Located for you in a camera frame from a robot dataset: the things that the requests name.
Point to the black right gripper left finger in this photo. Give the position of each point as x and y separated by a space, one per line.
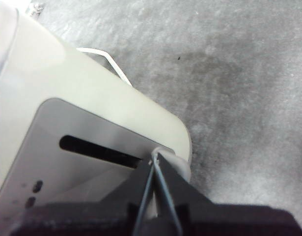
99 218

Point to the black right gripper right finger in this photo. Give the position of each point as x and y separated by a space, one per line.
214 218

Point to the cream and steel toaster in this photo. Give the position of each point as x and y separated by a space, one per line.
74 98

